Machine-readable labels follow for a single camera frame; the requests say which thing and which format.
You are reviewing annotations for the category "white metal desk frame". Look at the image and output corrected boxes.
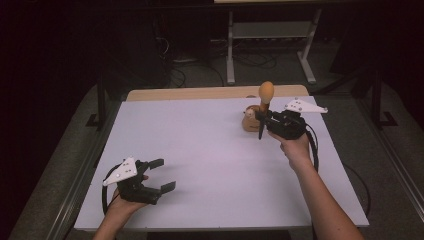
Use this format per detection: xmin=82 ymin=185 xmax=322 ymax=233
xmin=225 ymin=8 xmax=323 ymax=86

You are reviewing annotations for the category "black-handled makeup brush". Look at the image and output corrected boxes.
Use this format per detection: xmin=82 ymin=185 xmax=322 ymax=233
xmin=257 ymin=80 xmax=276 ymax=141

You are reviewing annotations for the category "wooden table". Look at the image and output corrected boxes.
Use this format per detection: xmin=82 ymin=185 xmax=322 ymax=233
xmin=125 ymin=84 xmax=310 ymax=103

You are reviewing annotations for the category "black metal stand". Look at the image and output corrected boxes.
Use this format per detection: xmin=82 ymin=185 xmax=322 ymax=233
xmin=370 ymin=68 xmax=399 ymax=130
xmin=85 ymin=75 xmax=108 ymax=132

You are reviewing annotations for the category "white table board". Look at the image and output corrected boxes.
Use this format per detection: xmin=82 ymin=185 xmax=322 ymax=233
xmin=73 ymin=96 xmax=370 ymax=232

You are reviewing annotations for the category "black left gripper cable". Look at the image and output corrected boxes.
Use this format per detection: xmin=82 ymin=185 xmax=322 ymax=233
xmin=101 ymin=164 xmax=120 ymax=215

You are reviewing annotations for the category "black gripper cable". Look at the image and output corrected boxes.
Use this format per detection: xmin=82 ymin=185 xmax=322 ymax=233
xmin=304 ymin=122 xmax=372 ymax=218
xmin=101 ymin=164 xmax=120 ymax=215

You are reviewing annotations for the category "brown brush holder cup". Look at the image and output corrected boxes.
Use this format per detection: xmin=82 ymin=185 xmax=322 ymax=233
xmin=241 ymin=104 xmax=265 ymax=133

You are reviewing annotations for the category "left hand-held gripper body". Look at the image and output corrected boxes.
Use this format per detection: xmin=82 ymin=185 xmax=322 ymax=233
xmin=101 ymin=156 xmax=162 ymax=206

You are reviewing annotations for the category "person's right hand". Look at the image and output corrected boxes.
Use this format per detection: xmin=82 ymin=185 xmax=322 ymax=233
xmin=267 ymin=129 xmax=313 ymax=172

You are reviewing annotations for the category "black floor cable bundle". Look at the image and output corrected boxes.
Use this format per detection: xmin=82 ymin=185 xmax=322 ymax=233
xmin=232 ymin=49 xmax=278 ymax=70
xmin=164 ymin=59 xmax=226 ymax=89

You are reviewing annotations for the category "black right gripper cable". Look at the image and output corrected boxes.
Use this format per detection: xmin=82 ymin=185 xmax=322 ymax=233
xmin=304 ymin=122 xmax=372 ymax=218

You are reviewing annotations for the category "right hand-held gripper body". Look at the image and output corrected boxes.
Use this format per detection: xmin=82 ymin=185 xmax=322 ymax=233
xmin=265 ymin=97 xmax=330 ymax=141

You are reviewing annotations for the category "person's left hand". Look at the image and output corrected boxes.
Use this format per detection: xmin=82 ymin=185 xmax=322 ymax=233
xmin=105 ymin=174 xmax=150 ymax=218

